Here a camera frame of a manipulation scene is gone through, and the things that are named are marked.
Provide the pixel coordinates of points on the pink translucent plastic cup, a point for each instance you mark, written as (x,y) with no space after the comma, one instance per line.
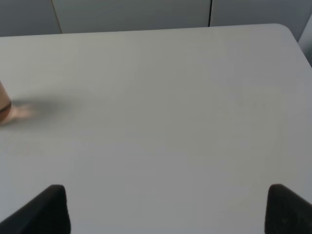
(5,104)

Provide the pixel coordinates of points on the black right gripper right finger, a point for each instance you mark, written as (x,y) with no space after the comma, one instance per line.
(287,212)

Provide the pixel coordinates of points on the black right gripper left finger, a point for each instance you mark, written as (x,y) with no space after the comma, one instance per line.
(47,213)

